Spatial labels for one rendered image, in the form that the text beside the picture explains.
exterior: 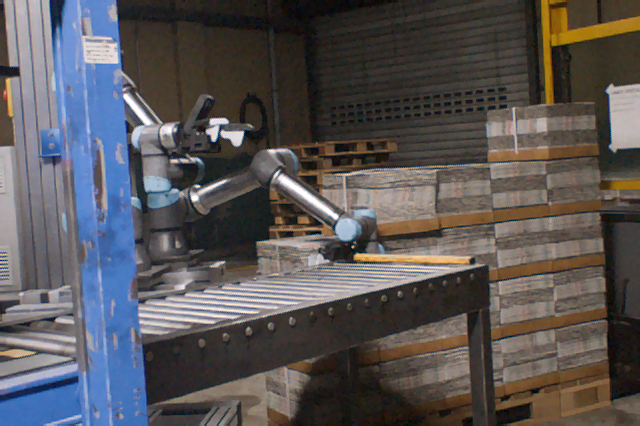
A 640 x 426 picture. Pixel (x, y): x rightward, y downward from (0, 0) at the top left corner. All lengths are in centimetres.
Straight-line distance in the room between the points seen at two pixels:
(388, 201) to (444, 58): 809
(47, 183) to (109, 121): 169
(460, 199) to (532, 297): 54
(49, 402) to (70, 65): 56
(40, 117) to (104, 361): 177
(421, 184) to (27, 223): 139
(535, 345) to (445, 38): 781
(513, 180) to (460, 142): 748
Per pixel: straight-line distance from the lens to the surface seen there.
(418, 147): 1168
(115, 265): 155
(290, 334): 211
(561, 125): 405
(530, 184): 392
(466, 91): 1129
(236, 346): 200
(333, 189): 368
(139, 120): 290
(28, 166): 326
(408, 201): 351
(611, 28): 450
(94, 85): 154
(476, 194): 374
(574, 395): 417
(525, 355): 395
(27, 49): 326
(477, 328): 272
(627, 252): 466
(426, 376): 366
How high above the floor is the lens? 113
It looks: 3 degrees down
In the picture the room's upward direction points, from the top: 4 degrees counter-clockwise
